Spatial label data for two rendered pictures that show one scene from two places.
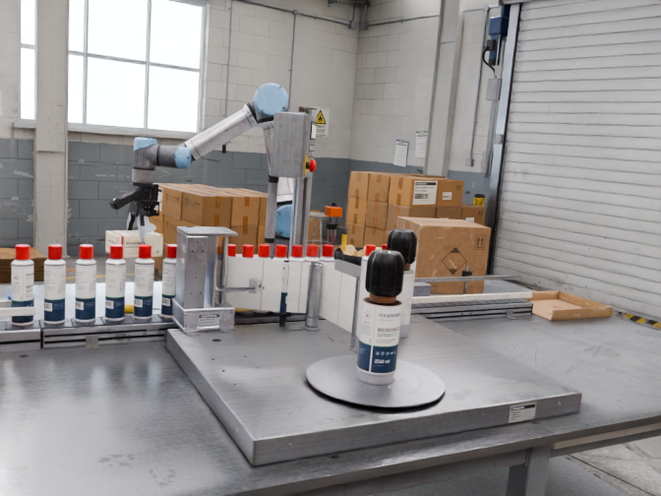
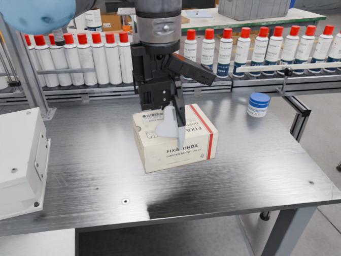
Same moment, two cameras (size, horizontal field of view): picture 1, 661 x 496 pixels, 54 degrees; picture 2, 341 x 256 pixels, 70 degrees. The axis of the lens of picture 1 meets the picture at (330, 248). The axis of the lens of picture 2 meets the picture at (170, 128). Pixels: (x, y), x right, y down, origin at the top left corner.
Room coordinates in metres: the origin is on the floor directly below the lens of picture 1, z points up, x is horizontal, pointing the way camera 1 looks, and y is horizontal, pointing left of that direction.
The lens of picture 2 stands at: (2.67, 0.84, 1.34)
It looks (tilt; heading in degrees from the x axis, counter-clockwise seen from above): 36 degrees down; 200
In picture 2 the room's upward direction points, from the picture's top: straight up
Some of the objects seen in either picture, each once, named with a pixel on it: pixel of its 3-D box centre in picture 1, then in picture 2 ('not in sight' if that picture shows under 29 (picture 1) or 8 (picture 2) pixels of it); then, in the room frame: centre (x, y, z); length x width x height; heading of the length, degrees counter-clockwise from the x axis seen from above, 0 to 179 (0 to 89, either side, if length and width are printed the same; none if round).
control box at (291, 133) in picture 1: (294, 145); not in sight; (2.01, 0.14, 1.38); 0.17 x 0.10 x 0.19; 172
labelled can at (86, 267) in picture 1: (86, 283); (207, 54); (1.66, 0.63, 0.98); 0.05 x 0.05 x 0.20
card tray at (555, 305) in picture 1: (555, 304); not in sight; (2.45, -0.88, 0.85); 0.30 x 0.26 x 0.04; 117
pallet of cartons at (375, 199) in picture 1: (413, 233); not in sight; (6.37, -0.81, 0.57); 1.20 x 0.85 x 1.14; 130
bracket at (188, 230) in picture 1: (207, 230); (134, 10); (1.70, 0.33, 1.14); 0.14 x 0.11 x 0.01; 117
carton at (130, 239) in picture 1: (134, 243); (172, 135); (2.25, 0.69, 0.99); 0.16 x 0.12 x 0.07; 128
